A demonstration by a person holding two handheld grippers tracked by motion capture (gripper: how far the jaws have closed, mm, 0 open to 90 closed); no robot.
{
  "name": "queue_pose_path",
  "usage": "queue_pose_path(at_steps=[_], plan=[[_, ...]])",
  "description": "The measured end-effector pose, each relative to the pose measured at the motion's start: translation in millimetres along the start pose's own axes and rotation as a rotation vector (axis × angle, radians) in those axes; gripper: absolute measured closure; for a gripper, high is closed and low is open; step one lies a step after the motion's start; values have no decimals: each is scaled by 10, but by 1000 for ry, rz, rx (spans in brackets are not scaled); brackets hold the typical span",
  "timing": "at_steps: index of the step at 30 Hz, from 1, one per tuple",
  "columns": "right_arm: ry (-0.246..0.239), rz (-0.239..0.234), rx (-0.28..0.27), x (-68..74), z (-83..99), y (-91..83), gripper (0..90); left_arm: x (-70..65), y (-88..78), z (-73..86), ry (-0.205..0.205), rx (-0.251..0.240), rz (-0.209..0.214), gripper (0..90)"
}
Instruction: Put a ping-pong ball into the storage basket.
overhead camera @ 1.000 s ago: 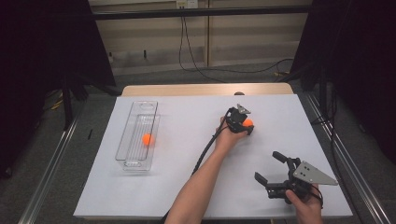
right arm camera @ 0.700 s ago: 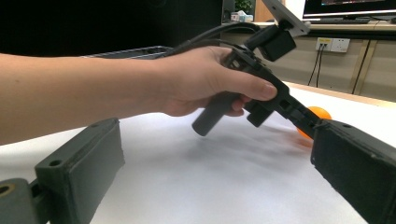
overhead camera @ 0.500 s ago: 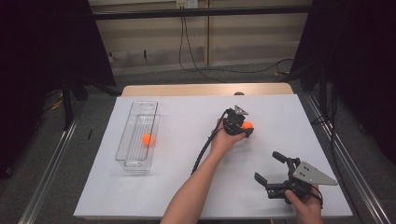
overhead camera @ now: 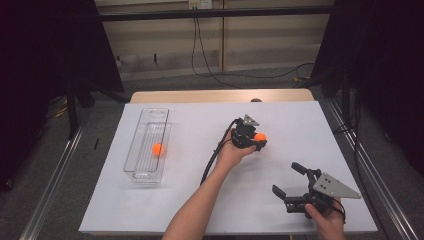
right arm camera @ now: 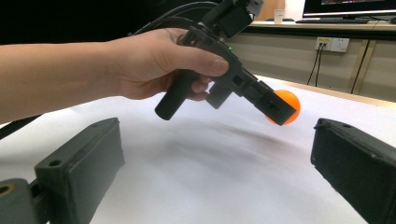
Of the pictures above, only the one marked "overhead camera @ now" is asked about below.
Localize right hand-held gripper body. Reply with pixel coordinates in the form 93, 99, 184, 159
284, 168, 362, 217

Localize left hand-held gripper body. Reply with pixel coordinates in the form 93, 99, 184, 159
230, 114, 261, 152

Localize clear plastic container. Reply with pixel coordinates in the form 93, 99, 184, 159
123, 107, 173, 184

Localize person's left hand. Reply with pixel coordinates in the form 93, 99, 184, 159
215, 130, 258, 172

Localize person's right hand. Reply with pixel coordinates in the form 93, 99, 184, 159
304, 197, 346, 240

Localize white table sheet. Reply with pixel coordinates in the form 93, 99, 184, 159
78, 100, 379, 234

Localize wooden table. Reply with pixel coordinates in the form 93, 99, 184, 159
129, 88, 315, 104

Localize black horizontal bar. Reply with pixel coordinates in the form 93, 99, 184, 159
98, 5, 334, 23

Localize black curtain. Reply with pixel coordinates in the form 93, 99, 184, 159
311, 0, 424, 178
0, 0, 125, 193

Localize black metal stand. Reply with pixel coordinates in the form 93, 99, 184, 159
64, 76, 131, 141

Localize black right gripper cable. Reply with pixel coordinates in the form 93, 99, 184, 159
331, 198, 348, 225

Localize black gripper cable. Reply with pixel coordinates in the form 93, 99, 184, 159
199, 118, 243, 186
331, 198, 348, 225

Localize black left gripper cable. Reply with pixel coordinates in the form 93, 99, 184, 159
199, 118, 243, 186

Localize aluminium floor rail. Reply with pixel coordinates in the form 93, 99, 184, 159
324, 99, 419, 240
18, 123, 86, 240

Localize black floor cable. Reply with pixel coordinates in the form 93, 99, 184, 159
333, 91, 368, 188

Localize black wall cable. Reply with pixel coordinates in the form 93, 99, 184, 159
195, 17, 243, 90
190, 17, 316, 80

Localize white wall socket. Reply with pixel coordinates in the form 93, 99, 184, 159
188, 0, 213, 10

